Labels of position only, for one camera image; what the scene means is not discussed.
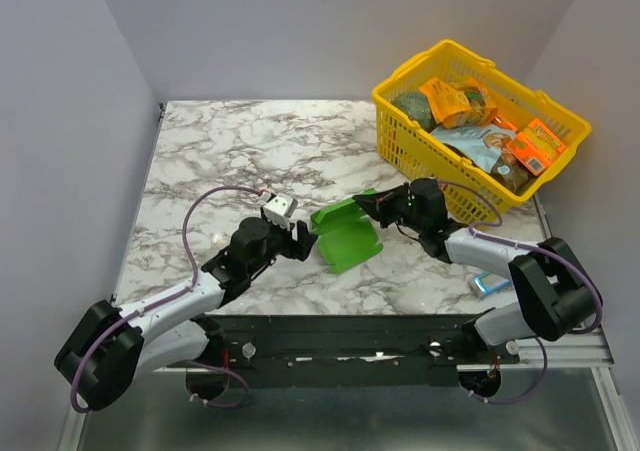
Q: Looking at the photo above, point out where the orange snack bag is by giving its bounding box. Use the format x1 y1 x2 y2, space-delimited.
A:
419 77 498 129

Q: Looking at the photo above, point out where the green paper box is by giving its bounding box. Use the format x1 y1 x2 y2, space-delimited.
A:
310 198 383 274

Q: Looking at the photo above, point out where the small blue white packet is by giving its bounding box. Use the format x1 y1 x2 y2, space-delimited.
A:
469 272 511 299

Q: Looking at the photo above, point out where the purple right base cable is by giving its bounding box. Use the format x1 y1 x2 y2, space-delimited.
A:
467 335 549 405

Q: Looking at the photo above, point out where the orange cracker box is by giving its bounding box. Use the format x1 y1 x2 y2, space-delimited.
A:
507 119 566 176

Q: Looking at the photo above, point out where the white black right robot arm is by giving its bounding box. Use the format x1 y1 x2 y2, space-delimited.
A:
353 178 603 363

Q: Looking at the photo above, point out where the light blue snack bag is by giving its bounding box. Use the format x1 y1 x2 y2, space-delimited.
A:
431 124 516 176

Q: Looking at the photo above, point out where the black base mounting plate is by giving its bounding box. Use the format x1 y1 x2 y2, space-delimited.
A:
102 313 584 390

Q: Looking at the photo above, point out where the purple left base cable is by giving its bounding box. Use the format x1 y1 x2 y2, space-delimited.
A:
177 358 250 410

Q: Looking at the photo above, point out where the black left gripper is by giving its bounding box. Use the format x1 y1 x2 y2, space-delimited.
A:
248 206 318 277

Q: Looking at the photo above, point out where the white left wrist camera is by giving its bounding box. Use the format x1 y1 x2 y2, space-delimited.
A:
261 194 298 231

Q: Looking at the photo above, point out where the aluminium frame rail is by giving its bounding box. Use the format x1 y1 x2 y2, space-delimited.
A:
136 329 614 375

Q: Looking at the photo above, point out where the yellow plastic shopping basket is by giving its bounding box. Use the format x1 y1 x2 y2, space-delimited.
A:
372 40 591 223

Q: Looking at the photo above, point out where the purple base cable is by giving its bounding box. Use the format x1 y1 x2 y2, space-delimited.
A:
177 358 250 410
467 335 549 405

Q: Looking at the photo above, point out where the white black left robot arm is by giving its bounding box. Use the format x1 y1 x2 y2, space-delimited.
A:
54 215 318 414

